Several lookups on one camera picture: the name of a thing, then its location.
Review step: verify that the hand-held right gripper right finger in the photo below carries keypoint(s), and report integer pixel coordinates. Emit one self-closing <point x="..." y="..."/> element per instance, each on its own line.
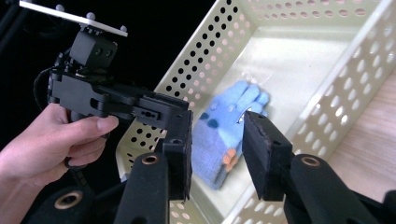
<point x="267" y="158"/>

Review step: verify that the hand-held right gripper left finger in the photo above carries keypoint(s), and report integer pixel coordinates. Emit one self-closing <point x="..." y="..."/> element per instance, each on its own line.
<point x="180" y="155"/>

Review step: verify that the cream perforated metal basket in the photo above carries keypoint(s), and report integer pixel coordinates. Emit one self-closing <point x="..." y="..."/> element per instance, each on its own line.
<point x="295" y="62"/>

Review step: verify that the light blue glove dark dots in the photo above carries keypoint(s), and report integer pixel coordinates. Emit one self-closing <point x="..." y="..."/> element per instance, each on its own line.
<point x="222" y="130"/>

